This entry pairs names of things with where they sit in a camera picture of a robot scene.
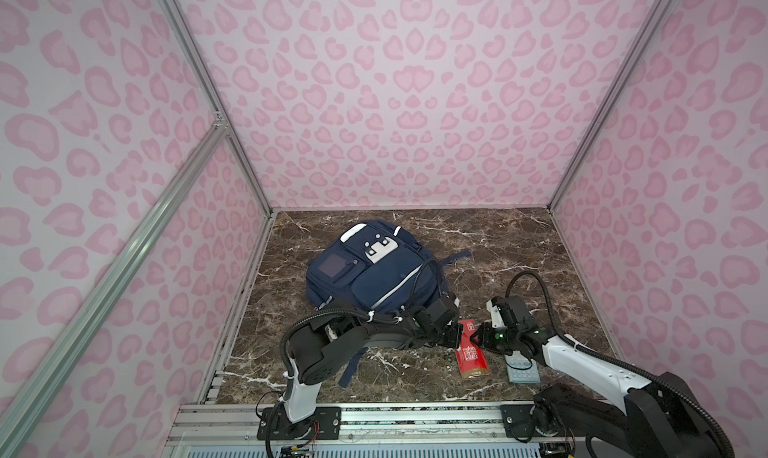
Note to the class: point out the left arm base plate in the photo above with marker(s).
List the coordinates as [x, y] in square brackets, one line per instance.
[323, 424]

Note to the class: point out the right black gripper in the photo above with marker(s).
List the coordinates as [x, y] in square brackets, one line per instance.
[483, 333]

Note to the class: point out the teal calculator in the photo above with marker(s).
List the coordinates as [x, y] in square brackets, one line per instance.
[521, 370]

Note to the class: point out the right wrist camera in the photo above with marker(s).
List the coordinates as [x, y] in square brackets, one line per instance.
[496, 319]

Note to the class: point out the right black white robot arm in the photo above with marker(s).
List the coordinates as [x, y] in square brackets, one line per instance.
[643, 414]

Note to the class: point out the aluminium front rail frame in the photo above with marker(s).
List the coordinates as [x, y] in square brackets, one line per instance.
[415, 429]

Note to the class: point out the red rectangular box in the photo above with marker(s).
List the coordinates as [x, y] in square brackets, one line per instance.
[470, 359]

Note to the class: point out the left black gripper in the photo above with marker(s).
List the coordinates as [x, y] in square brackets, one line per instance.
[455, 341]

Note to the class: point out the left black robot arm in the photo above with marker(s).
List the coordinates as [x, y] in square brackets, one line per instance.
[314, 348]

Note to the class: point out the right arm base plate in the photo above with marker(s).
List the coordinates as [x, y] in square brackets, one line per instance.
[527, 422]

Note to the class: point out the aluminium diagonal frame bar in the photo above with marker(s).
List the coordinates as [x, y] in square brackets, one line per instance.
[34, 398]

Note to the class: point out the navy blue student backpack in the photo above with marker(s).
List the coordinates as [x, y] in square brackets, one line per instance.
[372, 266]

